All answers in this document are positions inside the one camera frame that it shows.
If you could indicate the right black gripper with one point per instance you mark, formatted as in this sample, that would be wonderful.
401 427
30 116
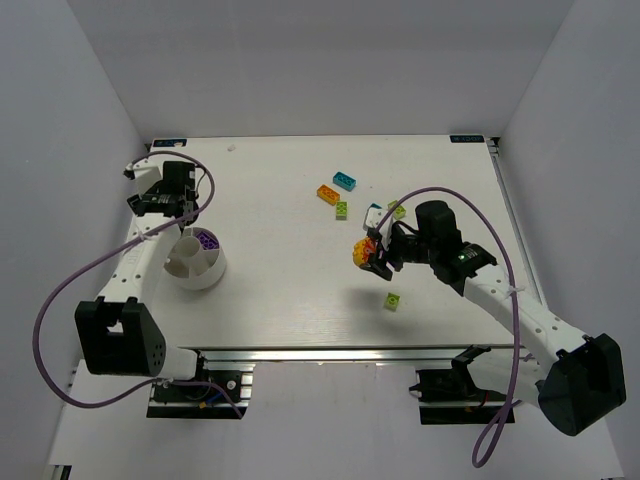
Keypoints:
392 251

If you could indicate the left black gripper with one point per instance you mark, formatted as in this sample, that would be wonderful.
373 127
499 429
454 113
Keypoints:
148 202

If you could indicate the orange yellow lego piece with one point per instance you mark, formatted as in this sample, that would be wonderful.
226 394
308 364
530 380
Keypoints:
363 250

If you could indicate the purple lego brick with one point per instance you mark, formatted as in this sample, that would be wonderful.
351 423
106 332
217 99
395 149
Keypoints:
207 240

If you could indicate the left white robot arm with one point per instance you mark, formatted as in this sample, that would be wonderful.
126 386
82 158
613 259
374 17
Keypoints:
117 331

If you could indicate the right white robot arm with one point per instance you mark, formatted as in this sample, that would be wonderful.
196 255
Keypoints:
575 379

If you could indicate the lime lego brick lower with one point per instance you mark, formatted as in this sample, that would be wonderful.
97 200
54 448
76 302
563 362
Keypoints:
392 301

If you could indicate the left blue corner label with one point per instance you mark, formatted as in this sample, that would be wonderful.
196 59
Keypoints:
169 143

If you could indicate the blue corner label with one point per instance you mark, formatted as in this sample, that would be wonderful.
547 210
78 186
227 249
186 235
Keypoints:
463 139
169 143

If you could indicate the lime lego brick upper right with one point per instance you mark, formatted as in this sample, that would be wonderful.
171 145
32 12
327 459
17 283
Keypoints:
398 212

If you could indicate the lime long lego brick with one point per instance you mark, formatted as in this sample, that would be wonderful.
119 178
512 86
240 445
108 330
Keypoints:
341 210

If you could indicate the white divided round container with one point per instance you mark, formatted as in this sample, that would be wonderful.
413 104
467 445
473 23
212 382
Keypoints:
191 267

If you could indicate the orange long lego brick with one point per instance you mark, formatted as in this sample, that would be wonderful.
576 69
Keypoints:
328 195

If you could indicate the blue long lego brick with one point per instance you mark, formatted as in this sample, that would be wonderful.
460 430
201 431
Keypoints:
344 181

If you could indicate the right blue corner label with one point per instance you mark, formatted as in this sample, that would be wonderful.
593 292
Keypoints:
463 139

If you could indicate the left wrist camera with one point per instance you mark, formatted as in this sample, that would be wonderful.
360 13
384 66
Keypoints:
145 174

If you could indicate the aluminium front rail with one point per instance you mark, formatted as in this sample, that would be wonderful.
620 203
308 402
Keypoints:
332 354

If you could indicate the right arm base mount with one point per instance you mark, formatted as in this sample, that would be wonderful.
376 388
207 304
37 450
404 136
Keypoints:
446 395

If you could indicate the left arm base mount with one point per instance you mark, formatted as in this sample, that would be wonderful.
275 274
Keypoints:
203 402

